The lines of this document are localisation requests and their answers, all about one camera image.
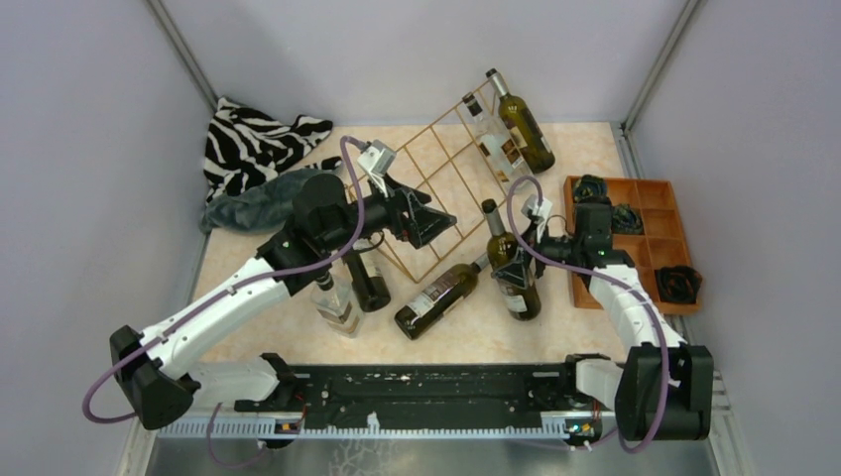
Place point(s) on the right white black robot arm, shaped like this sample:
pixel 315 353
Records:
pixel 664 388

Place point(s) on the brown wine bottle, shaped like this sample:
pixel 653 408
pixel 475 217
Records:
pixel 523 303

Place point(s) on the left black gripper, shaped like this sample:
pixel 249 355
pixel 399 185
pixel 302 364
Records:
pixel 422 223

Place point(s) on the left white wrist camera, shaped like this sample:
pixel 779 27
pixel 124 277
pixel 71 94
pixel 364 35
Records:
pixel 375 161

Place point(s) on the dark bottle leaning on rack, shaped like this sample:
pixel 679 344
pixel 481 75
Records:
pixel 367 280

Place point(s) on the wooden compartment tray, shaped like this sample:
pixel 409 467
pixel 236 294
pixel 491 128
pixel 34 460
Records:
pixel 663 244

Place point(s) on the olive green wine bottle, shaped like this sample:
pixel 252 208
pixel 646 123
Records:
pixel 522 125

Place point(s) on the dark rolled tie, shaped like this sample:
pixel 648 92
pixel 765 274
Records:
pixel 627 220

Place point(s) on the grey plush cloth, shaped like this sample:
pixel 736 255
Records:
pixel 265 207

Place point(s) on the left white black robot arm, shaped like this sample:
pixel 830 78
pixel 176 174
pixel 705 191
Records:
pixel 159 368

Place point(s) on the clear square liquor bottle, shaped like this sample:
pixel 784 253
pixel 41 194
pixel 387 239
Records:
pixel 496 144

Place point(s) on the yellow patterned rolled tie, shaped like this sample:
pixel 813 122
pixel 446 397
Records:
pixel 590 188

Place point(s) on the black rolled belt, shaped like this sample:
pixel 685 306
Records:
pixel 679 284

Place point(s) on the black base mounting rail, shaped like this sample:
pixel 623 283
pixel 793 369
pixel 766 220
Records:
pixel 496 401

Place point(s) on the dark bottle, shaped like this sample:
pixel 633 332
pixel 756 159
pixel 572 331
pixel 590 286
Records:
pixel 431 304
pixel 367 280

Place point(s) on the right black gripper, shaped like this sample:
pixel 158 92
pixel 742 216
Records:
pixel 517 271

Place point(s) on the gold wire wine rack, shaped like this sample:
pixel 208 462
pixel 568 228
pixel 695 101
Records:
pixel 444 160

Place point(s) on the zebra striped cloth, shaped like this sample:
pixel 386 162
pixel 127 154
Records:
pixel 245 147

